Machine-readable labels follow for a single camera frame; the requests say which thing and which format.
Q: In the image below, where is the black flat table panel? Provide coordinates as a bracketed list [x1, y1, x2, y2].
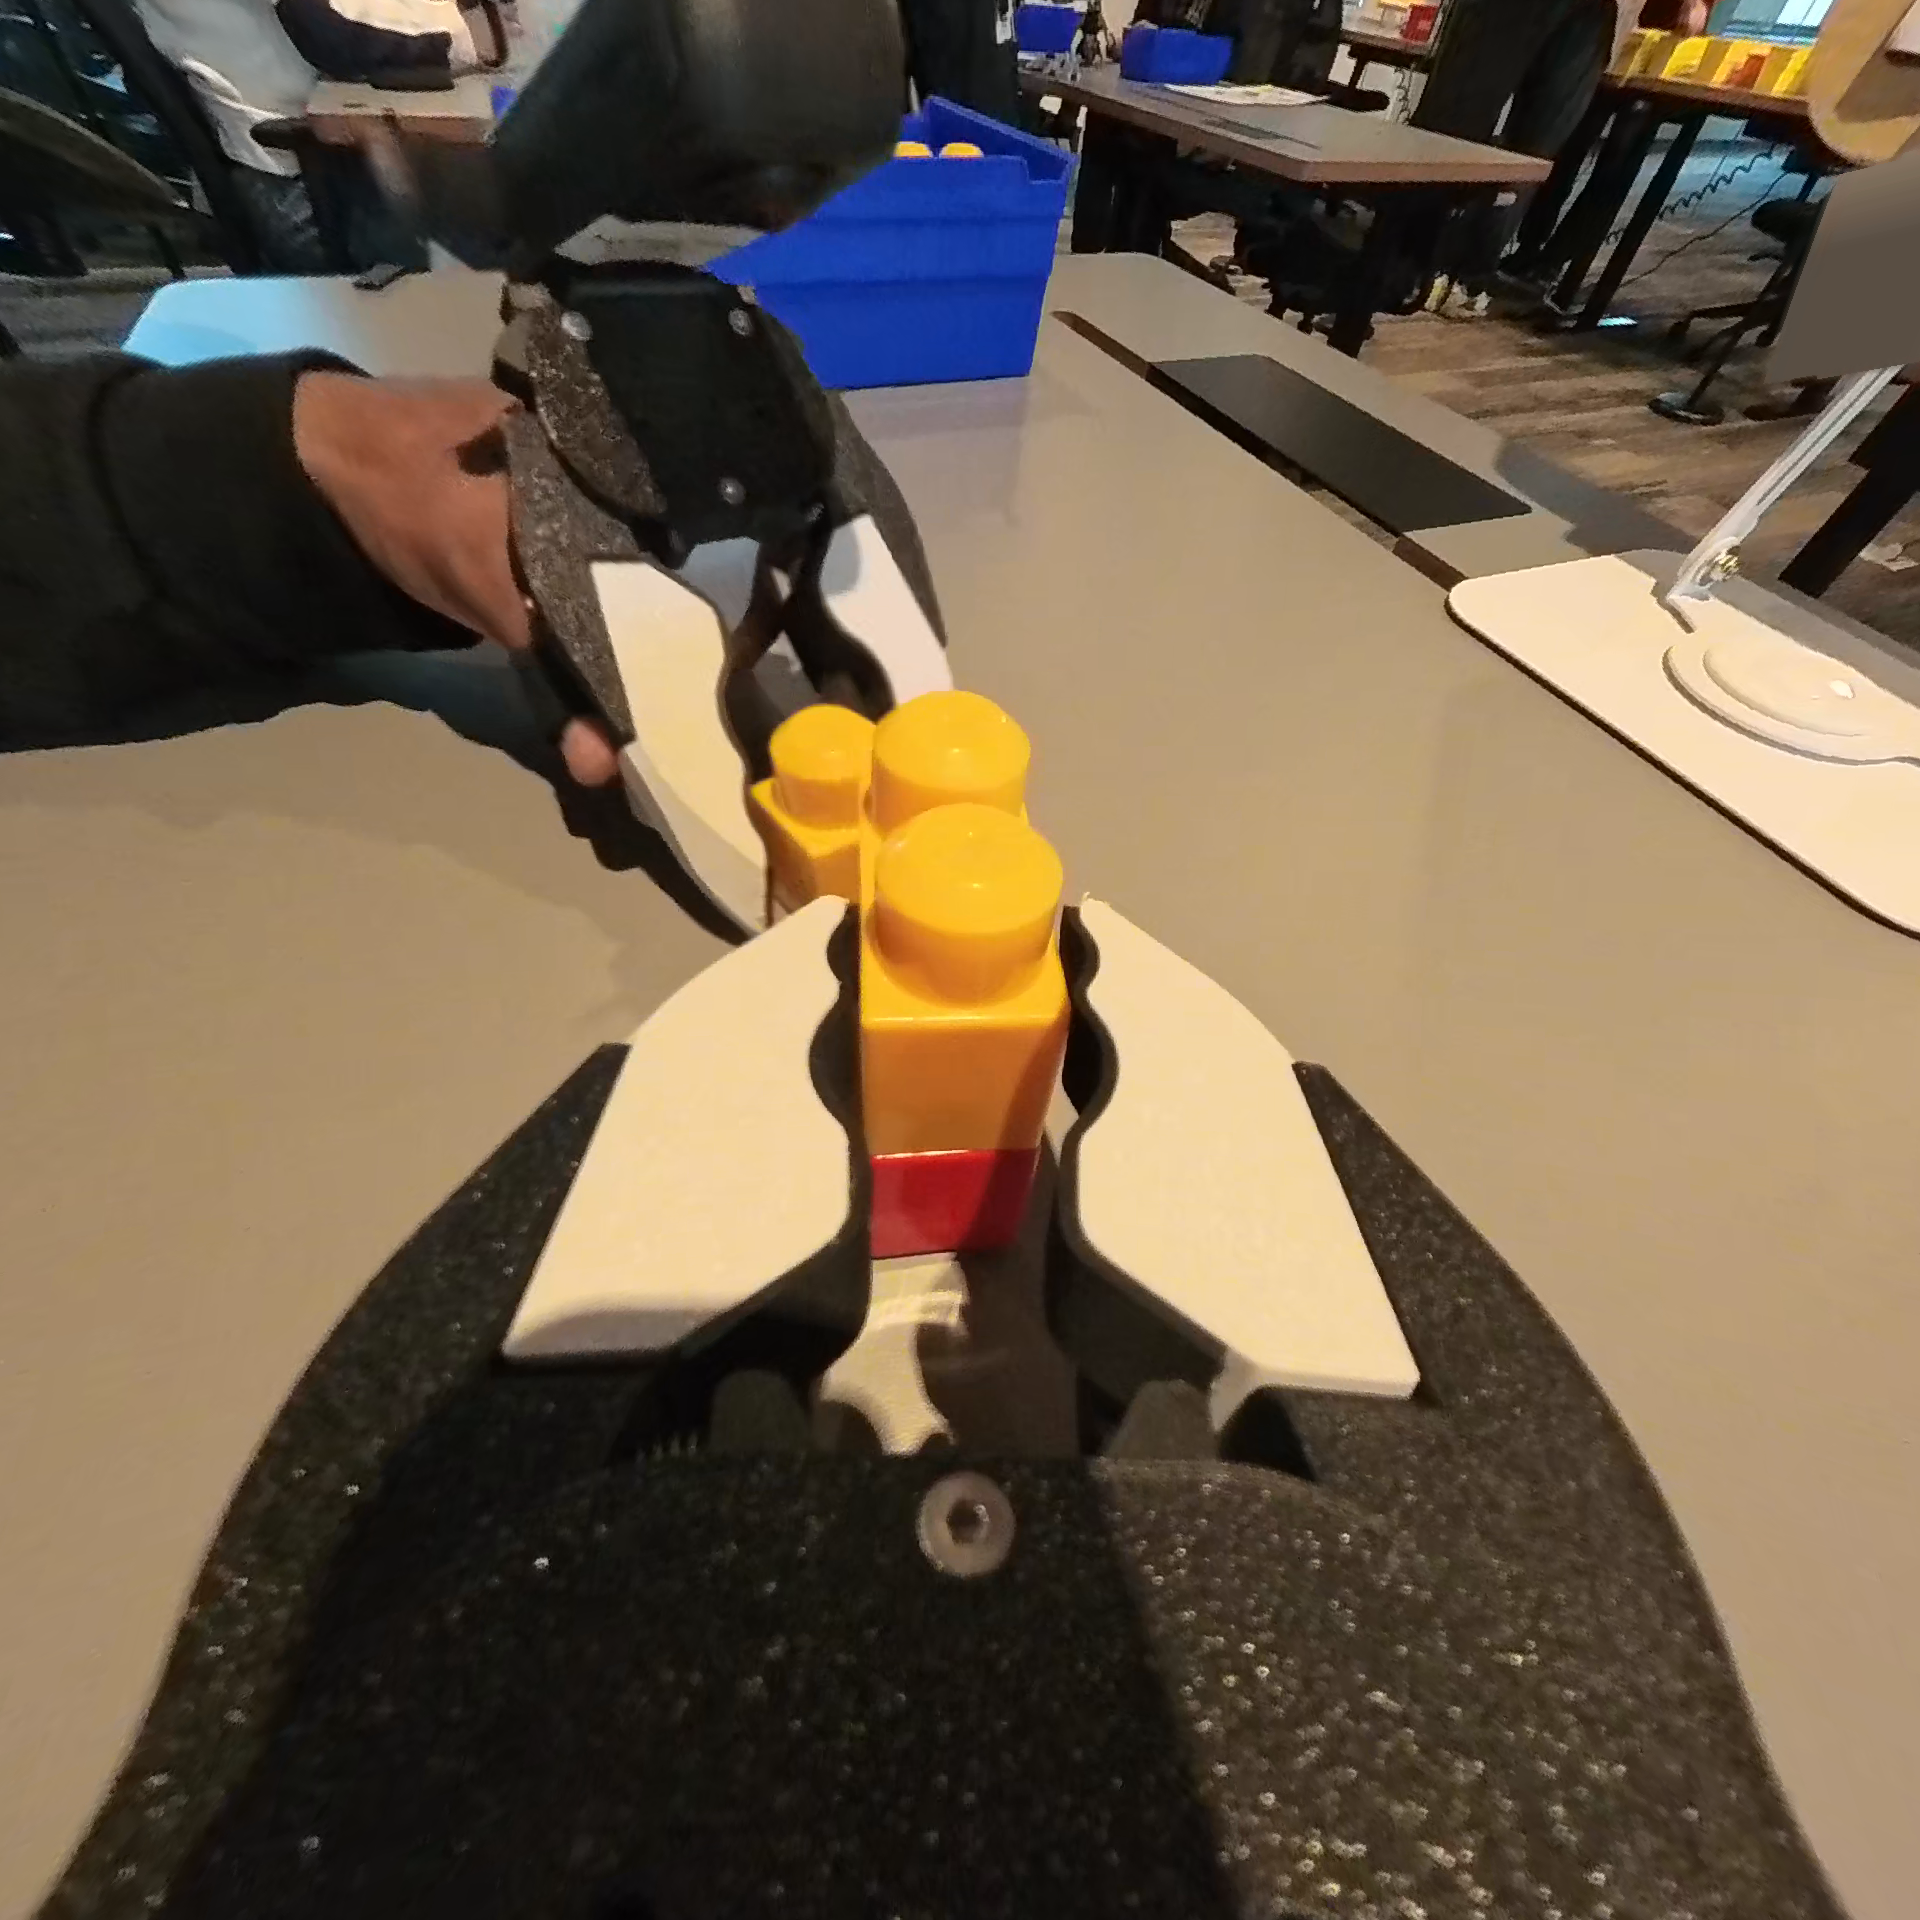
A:
[1146, 355, 1530, 536]

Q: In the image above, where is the white desk stand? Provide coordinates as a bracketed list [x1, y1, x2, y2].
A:
[1446, 363, 1920, 935]

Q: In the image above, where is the person's left forearm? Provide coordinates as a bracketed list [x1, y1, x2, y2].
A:
[0, 350, 484, 751]

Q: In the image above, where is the tan rounded board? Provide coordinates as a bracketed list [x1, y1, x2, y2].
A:
[1806, 0, 1920, 167]

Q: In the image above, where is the red mega block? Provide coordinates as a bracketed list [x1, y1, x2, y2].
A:
[869, 1146, 1043, 1259]

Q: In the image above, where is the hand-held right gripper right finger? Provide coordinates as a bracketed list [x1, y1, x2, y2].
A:
[1055, 897, 1420, 1430]

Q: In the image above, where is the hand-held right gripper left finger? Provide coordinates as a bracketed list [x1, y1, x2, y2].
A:
[499, 895, 876, 1368]

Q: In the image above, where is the brown office desk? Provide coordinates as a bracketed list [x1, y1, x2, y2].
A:
[1018, 70, 1554, 363]

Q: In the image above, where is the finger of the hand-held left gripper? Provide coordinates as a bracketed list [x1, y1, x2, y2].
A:
[817, 511, 956, 708]
[587, 560, 769, 941]

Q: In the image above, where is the yellow mega block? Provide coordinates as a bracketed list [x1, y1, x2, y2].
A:
[743, 705, 879, 922]
[860, 689, 1073, 1158]

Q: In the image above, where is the person's left hand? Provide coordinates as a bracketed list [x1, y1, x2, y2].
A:
[291, 365, 623, 789]

